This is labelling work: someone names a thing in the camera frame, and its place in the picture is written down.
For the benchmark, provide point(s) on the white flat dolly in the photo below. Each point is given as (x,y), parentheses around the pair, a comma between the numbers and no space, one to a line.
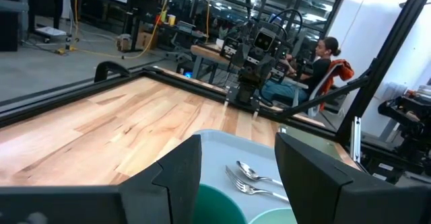
(50,31)

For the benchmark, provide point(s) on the mint green plate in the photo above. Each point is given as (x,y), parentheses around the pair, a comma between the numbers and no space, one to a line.
(272,217)

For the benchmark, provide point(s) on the small open cardboard box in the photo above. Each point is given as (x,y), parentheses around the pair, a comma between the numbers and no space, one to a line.
(124,43)

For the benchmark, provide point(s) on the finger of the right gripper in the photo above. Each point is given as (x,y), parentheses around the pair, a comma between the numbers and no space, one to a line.
(245,54)
(266,66)

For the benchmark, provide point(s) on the blue-lit device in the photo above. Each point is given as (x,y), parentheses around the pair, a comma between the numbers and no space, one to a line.
(188,74)

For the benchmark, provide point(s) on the metal fork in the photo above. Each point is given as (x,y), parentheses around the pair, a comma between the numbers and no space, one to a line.
(247,187)

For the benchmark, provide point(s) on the person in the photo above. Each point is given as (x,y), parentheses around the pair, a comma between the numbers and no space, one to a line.
(318,71)

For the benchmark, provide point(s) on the grey plastic tray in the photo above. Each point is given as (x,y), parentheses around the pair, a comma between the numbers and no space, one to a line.
(219,156)

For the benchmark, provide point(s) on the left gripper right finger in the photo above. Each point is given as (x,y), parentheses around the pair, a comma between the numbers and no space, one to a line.
(330,197)

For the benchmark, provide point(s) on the grey office chair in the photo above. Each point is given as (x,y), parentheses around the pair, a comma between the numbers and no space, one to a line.
(313,99)

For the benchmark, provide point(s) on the teal cup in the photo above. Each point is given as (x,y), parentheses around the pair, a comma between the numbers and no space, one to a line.
(215,207)

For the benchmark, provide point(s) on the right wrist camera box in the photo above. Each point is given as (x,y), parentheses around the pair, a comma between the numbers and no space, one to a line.
(264,40)

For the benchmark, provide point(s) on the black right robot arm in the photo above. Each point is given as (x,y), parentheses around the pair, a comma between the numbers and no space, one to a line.
(247,93)

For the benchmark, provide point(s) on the silver aluminium rail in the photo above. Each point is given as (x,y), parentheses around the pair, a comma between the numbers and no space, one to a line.
(355,140)

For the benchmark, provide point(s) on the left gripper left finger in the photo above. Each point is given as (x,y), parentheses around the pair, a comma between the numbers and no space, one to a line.
(151,200)

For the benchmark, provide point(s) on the orange jacket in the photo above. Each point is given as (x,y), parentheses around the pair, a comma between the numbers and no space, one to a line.
(343,71)

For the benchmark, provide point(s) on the neighbouring station black robot arm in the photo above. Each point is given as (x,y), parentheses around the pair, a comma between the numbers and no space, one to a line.
(414,123)

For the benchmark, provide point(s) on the yellow cup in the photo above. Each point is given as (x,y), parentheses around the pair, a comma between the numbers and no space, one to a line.
(171,20)

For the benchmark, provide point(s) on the black base with white labels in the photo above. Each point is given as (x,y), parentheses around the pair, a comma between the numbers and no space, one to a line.
(387,158)

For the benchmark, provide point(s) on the wooden workbench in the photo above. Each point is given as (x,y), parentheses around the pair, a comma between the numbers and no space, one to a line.
(205,50)

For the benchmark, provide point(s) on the black aluminium table frame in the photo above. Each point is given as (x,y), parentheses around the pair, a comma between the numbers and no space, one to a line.
(384,59)

